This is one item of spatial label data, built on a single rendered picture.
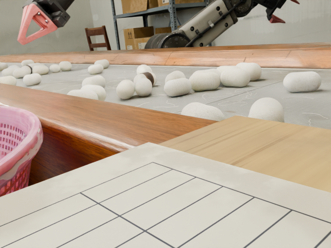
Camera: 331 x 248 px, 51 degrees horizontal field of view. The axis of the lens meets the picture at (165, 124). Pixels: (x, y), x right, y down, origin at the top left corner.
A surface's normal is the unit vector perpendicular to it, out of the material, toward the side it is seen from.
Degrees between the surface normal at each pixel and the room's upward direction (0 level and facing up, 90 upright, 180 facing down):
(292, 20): 90
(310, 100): 0
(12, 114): 75
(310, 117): 0
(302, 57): 45
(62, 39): 90
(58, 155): 90
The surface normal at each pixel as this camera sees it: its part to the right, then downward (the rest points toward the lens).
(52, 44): 0.58, 0.16
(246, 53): -0.61, -0.50
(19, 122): -0.78, -0.02
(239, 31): -0.82, 0.23
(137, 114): -0.11, -0.96
